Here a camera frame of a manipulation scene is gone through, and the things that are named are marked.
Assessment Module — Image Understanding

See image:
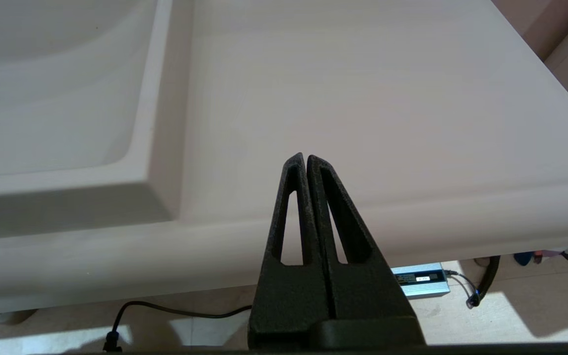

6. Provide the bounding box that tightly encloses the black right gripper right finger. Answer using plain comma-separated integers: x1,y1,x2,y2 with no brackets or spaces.
307,155,418,319

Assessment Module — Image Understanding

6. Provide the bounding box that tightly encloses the white ceramic sink vanity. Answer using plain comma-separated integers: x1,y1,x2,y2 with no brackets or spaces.
0,0,568,314

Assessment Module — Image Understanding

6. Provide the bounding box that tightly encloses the black corrugated tube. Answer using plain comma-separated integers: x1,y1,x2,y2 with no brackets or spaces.
466,255,501,310

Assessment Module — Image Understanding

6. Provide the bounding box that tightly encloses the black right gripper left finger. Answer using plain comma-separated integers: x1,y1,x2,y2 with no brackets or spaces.
248,152,336,349

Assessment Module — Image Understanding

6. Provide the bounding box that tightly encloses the thin black wire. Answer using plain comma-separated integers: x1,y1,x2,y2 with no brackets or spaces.
444,270,479,302

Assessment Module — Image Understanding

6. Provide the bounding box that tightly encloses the silver power supply box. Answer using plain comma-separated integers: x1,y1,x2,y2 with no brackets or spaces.
391,262,451,299

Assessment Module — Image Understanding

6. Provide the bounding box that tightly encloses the black power cable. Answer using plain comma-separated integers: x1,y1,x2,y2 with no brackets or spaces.
103,301,254,353

